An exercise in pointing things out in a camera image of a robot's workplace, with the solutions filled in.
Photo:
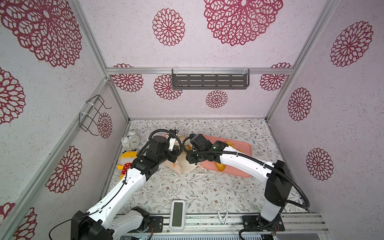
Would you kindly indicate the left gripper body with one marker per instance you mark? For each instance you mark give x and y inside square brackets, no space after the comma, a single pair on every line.
[170,155]

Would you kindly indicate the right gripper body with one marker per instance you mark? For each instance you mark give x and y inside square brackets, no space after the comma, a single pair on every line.
[196,158]

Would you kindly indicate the long baguette fake bread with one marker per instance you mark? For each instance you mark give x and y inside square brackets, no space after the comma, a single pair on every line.
[220,167]

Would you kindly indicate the printed paper bag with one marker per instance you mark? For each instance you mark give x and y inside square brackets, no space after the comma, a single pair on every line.
[182,166]

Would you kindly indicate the golden bundt cake fake bread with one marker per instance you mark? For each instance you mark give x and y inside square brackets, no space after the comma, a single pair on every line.
[230,144]

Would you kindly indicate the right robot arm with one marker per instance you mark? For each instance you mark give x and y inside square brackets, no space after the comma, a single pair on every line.
[277,188]

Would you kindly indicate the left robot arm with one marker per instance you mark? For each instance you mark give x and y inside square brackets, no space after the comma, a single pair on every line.
[100,222]

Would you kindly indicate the white alarm clock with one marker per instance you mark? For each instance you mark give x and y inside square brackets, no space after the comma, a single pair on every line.
[130,141]

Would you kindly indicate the yellow plush toy red dress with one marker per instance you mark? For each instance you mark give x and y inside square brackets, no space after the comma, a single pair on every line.
[125,162]

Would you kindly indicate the pink plastic tray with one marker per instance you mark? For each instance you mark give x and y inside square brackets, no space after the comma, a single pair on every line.
[234,167]

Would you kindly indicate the white plastic clip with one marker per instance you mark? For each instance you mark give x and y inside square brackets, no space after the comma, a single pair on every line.
[222,219]

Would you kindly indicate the white digital timer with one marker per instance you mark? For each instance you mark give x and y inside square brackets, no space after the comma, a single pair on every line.
[178,216]

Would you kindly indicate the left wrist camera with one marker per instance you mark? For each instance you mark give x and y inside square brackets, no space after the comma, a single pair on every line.
[162,142]

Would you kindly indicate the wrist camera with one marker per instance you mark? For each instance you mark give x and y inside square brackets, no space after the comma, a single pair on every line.
[200,143]
[162,142]

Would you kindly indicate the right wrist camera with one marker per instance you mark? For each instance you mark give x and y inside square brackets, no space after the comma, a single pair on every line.
[200,143]

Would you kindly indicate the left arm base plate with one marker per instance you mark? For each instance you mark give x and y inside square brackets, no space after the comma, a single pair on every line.
[152,224]

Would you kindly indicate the dark grey wall shelf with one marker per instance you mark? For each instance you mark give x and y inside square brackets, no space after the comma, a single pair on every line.
[215,80]

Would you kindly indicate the black wire wall rack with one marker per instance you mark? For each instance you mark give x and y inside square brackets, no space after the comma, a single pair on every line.
[95,122]

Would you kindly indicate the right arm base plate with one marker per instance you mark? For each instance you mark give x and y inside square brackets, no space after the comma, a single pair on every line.
[253,223]

